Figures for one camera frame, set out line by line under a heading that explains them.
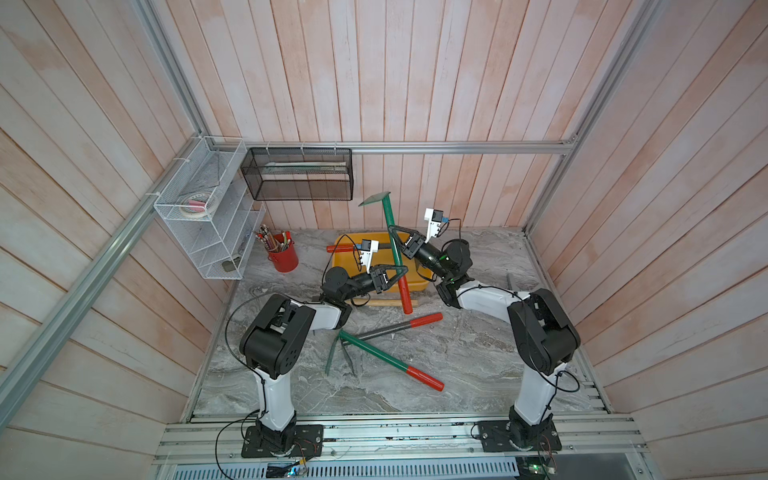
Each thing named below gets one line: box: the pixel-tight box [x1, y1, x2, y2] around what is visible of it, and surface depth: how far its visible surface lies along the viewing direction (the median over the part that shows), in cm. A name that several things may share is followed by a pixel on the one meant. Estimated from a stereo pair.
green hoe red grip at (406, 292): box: [358, 191, 413, 315], surface depth 80 cm
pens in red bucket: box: [255, 224, 292, 252], surface depth 100 cm
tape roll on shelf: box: [179, 192, 211, 219], surface depth 76 cm
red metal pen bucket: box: [268, 233, 299, 273], surface depth 106 cm
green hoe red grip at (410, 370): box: [325, 329, 445, 392], surface depth 85 cm
